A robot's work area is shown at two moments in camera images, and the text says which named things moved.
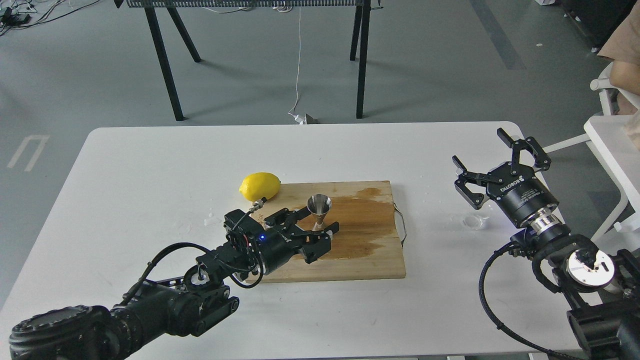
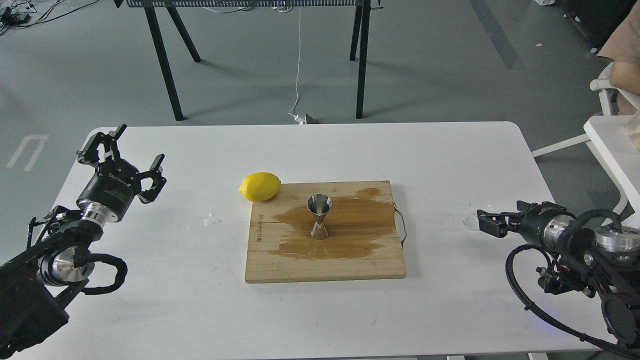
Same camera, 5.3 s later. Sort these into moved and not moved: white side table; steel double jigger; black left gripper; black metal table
Moved: black left gripper
Not moved: black metal table; steel double jigger; white side table
